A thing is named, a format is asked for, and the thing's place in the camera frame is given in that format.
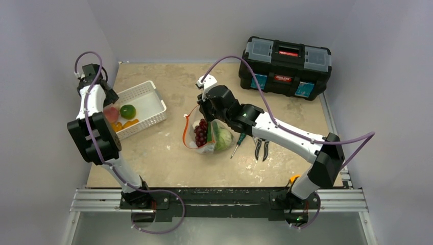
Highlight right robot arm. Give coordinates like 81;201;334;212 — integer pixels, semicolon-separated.
198;85;345;208

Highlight black toolbox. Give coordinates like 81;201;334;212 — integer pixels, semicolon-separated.
238;36;332;101

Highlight white perforated basket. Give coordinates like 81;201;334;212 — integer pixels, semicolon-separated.
116;80;167;140

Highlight green cabbage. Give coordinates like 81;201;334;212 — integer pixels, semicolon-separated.
214;128;233;152

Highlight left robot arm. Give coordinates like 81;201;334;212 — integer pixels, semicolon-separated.
67;64;152;209

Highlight black pliers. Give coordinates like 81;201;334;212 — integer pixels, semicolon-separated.
254;137;270;162

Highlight yellow tape measure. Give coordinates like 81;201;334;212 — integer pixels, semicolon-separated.
290;175;301;183

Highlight red grape bunch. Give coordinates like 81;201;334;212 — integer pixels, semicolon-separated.
194;118;208;147

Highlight orange yellow fruit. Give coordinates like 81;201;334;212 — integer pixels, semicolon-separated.
123;119;139;129
111;122;123;132

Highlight clear zip bag orange zipper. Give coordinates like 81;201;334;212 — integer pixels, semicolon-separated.
182;106;234;155

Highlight green cucumber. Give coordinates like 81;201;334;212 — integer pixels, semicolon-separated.
207;120;219;143

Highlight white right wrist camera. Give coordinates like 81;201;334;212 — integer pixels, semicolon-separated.
196;75;218;102

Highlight green handled screwdriver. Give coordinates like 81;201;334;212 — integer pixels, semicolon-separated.
230;133;247;159

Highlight peach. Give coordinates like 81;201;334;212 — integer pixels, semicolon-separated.
103;107;119;124

